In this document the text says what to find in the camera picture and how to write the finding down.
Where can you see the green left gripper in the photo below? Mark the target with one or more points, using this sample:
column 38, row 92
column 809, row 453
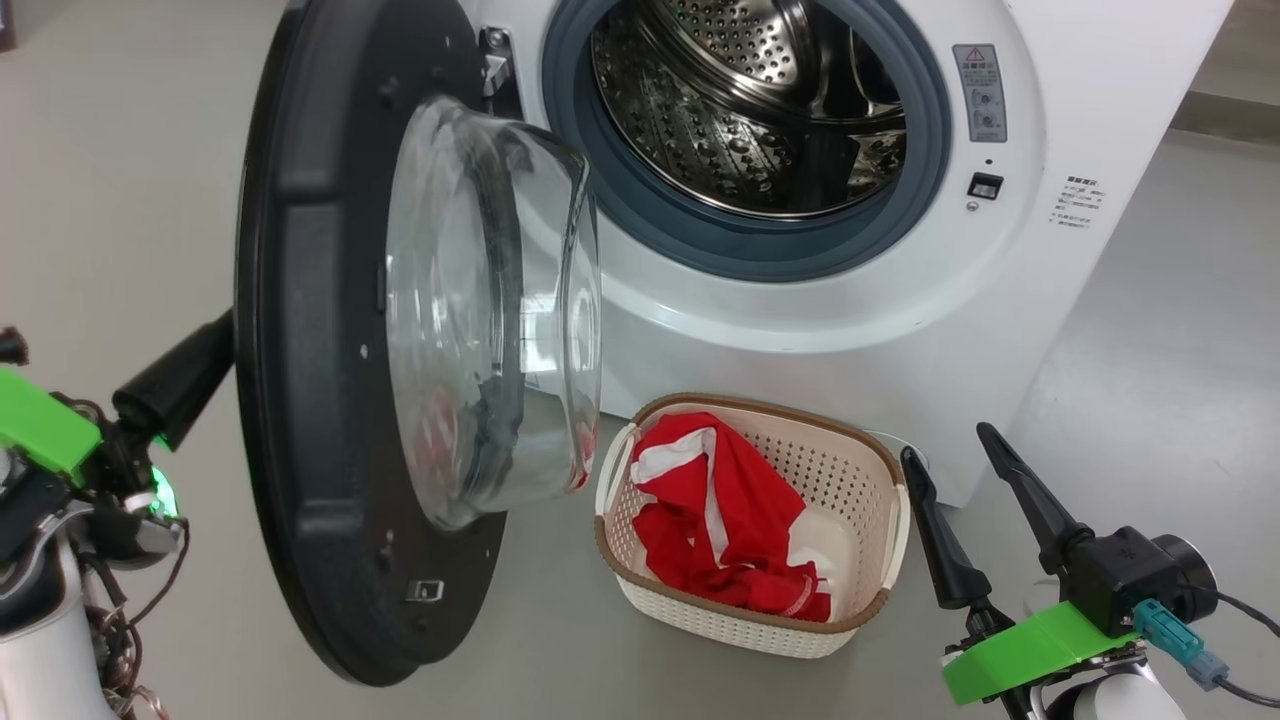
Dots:
column 45, row 425

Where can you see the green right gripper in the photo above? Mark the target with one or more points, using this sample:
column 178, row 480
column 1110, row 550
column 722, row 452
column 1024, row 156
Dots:
column 1030, row 655

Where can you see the black round glass washer door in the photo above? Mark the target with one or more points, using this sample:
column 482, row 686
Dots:
column 310, row 400

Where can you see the red and white garment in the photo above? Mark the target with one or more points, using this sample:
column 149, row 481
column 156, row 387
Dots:
column 740, row 510

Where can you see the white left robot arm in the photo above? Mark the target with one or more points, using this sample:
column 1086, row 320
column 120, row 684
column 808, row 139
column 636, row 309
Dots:
column 45, row 670

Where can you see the cream perforated laundry basket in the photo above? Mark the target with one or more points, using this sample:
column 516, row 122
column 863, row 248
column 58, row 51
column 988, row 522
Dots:
column 860, row 490

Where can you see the white front-load washing machine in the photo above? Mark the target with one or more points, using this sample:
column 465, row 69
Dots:
column 850, row 300

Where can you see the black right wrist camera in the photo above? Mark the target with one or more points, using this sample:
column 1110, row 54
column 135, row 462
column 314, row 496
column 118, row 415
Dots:
column 1130, row 575

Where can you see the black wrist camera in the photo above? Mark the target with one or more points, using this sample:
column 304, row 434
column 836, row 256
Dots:
column 1130, row 575
column 135, row 530

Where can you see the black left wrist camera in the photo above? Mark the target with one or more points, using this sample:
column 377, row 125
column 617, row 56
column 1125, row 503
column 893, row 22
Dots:
column 135, row 530

